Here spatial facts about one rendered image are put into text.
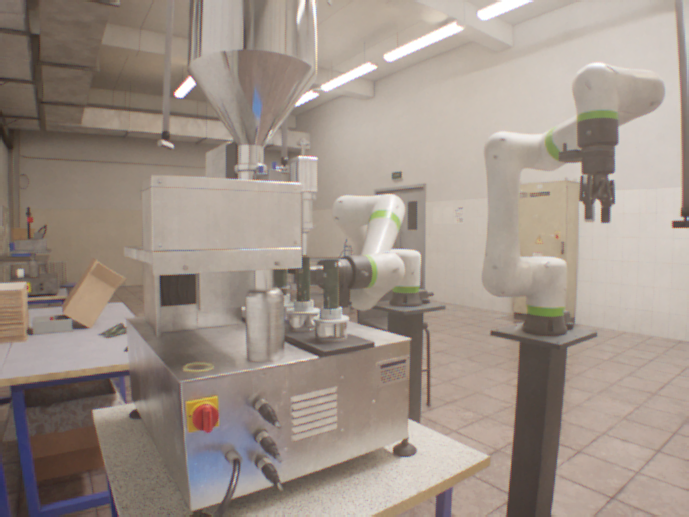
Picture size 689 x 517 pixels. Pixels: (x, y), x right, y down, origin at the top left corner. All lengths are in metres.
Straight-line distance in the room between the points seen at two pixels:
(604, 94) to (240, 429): 1.01
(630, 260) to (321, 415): 5.65
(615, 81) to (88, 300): 2.40
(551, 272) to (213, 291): 1.02
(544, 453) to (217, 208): 1.33
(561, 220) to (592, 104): 5.12
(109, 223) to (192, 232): 10.40
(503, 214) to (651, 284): 4.86
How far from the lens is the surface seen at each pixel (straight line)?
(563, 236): 6.17
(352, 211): 1.63
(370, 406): 0.92
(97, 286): 2.52
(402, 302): 1.94
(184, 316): 1.06
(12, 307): 2.38
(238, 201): 0.74
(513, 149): 1.43
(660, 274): 6.14
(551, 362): 1.53
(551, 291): 1.49
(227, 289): 1.07
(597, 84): 1.11
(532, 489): 1.71
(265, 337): 0.77
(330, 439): 0.88
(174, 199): 0.70
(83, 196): 11.09
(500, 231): 1.41
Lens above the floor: 1.25
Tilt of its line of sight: 3 degrees down
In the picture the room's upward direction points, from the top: straight up
